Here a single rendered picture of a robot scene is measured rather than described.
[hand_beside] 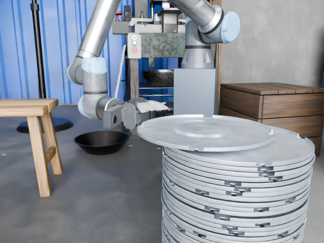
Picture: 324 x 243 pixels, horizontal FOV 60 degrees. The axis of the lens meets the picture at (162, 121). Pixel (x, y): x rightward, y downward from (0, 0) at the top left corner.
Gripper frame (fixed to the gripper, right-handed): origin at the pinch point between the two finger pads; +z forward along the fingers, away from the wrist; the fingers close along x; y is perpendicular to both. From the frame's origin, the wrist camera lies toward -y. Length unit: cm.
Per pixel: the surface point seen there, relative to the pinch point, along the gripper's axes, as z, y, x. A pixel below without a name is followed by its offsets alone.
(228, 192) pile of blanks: 25.2, -12.3, 6.0
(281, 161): 31.6, -7.9, 0.2
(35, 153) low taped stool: -52, -9, 18
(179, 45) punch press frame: -66, 91, -23
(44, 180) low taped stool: -50, -8, 28
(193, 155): 19.7, -14.5, 0.2
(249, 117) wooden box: -11, 77, 13
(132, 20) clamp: -100, 84, -40
